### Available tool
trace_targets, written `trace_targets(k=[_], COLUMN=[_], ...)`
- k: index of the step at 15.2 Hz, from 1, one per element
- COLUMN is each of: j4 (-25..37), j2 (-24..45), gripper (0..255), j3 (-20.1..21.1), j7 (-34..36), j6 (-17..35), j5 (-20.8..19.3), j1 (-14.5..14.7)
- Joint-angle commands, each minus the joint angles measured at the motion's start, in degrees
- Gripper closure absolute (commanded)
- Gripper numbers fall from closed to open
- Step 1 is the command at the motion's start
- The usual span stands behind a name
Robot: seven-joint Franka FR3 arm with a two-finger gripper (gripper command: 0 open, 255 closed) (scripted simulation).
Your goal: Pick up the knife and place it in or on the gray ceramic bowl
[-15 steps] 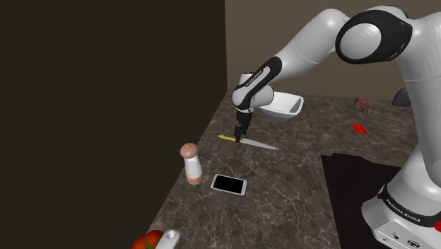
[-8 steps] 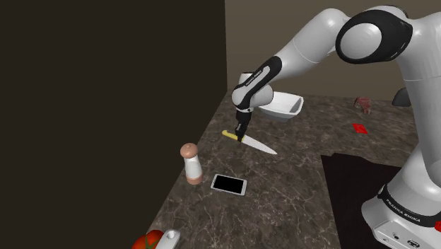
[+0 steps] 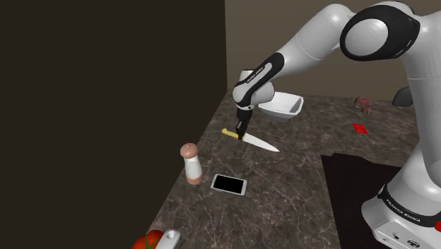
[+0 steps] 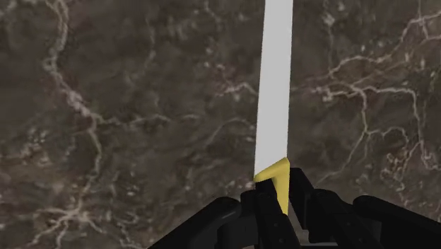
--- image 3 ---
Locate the white smartphone with black screen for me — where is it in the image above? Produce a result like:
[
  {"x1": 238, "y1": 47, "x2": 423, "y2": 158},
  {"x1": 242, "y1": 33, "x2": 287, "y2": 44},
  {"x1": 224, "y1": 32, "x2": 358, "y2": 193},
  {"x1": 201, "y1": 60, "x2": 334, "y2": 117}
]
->
[{"x1": 210, "y1": 173, "x2": 248, "y2": 197}]

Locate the red tomato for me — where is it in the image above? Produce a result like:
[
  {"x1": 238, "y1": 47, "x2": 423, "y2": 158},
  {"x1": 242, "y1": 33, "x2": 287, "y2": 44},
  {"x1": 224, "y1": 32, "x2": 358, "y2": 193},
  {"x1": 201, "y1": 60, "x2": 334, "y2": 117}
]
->
[{"x1": 131, "y1": 229, "x2": 165, "y2": 249}]

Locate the reddish-brown lumpy object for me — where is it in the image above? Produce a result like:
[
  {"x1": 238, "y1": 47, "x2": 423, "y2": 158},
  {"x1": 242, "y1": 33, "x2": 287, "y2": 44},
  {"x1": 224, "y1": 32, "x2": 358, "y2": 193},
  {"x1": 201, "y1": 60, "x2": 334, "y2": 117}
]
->
[{"x1": 353, "y1": 96, "x2": 373, "y2": 115}]

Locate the yellow-handled kitchen knife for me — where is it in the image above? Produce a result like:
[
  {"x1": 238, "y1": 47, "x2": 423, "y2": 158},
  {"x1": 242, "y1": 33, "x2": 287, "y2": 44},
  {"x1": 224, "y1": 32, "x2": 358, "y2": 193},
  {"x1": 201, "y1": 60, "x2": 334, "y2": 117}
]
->
[{"x1": 221, "y1": 128, "x2": 281, "y2": 153}]

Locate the white rounded object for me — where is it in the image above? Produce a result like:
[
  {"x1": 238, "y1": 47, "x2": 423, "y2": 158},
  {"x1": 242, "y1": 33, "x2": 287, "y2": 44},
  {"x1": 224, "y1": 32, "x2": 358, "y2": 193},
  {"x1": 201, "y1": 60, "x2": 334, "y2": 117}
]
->
[{"x1": 155, "y1": 228, "x2": 181, "y2": 249}]

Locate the white square bowl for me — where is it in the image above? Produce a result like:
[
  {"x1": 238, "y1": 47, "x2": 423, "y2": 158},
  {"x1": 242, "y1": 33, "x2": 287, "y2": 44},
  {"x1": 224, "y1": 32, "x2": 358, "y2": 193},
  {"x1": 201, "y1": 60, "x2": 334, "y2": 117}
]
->
[{"x1": 257, "y1": 91, "x2": 305, "y2": 123}]

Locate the dark robot stand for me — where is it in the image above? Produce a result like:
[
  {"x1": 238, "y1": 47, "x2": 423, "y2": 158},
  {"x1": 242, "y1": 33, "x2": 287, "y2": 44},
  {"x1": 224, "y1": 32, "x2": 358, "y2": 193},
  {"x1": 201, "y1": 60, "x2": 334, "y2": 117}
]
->
[{"x1": 320, "y1": 153, "x2": 403, "y2": 249}]

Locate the white and tan shaker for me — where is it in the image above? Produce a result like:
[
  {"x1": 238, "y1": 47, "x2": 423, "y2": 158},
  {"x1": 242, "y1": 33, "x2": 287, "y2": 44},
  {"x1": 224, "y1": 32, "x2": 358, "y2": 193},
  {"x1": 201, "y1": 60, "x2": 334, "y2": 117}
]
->
[{"x1": 180, "y1": 142, "x2": 204, "y2": 185}]

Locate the dark grey rounded object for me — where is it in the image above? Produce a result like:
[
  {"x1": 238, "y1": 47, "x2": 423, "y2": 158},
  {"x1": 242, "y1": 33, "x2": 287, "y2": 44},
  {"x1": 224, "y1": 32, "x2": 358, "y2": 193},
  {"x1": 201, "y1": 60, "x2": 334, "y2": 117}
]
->
[{"x1": 392, "y1": 86, "x2": 414, "y2": 107}]

